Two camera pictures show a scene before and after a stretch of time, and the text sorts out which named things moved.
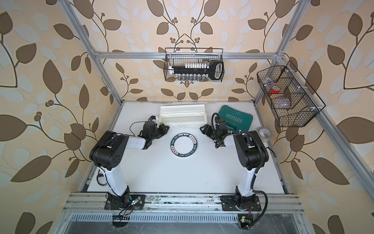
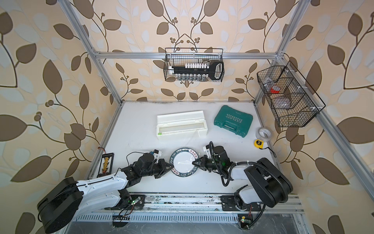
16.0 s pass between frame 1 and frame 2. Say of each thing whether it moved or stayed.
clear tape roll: stayed
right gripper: moved
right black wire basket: stayed
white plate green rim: moved
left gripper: moved
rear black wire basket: stayed
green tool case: stayed
